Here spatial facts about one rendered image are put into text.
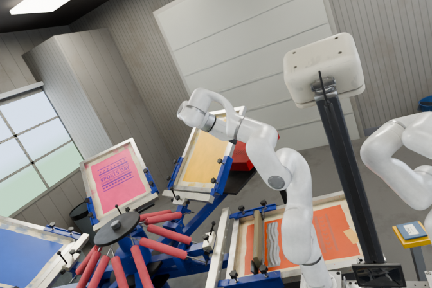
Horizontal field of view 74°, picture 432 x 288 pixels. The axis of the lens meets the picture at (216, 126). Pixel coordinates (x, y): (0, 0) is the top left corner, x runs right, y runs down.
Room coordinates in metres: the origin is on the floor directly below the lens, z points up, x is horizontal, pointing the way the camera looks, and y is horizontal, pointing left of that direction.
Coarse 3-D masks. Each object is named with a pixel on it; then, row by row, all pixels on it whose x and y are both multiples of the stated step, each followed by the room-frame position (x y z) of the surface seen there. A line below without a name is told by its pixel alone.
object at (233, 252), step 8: (336, 192) 1.58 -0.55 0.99; (312, 200) 1.60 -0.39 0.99; (320, 200) 1.58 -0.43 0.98; (328, 200) 1.57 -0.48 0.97; (336, 200) 1.56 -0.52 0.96; (280, 208) 1.65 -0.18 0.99; (248, 216) 1.72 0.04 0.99; (240, 224) 1.71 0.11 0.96; (232, 240) 1.54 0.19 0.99; (232, 248) 1.48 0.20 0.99; (232, 256) 1.41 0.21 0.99; (232, 264) 1.35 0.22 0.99; (328, 264) 1.10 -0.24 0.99; (336, 264) 1.08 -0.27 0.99; (344, 264) 1.07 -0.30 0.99; (288, 272) 1.15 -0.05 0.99; (296, 272) 1.13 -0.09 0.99; (344, 272) 1.06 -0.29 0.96; (352, 272) 1.05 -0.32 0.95; (288, 280) 1.13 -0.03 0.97; (296, 280) 1.12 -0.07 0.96
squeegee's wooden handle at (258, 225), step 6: (258, 210) 1.63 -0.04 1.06; (258, 216) 1.57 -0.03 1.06; (258, 222) 1.52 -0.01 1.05; (258, 228) 1.47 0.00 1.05; (258, 234) 1.42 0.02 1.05; (258, 240) 1.37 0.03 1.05; (258, 246) 1.33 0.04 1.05; (258, 252) 1.29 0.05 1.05; (258, 258) 1.25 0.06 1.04; (258, 264) 1.25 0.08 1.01
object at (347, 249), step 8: (336, 232) 1.31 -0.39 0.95; (344, 240) 1.23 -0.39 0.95; (248, 248) 1.46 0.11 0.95; (280, 248) 1.36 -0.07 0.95; (344, 248) 1.19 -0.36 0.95; (352, 248) 1.17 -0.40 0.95; (248, 256) 1.40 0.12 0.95; (280, 256) 1.30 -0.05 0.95; (328, 256) 1.18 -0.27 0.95; (336, 256) 1.16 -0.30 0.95; (344, 256) 1.14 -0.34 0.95; (248, 264) 1.34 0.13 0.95; (280, 264) 1.25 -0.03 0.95; (288, 264) 1.23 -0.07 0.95; (296, 264) 1.21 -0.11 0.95; (248, 272) 1.29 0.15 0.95
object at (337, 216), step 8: (328, 208) 1.51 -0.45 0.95; (336, 208) 1.49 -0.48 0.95; (328, 216) 1.45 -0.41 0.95; (336, 216) 1.42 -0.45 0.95; (344, 216) 1.40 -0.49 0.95; (264, 224) 1.61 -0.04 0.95; (336, 224) 1.36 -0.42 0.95; (344, 224) 1.34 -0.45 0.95; (248, 232) 1.60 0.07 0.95; (264, 232) 1.54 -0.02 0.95; (248, 240) 1.53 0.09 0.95; (280, 240) 1.42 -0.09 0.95
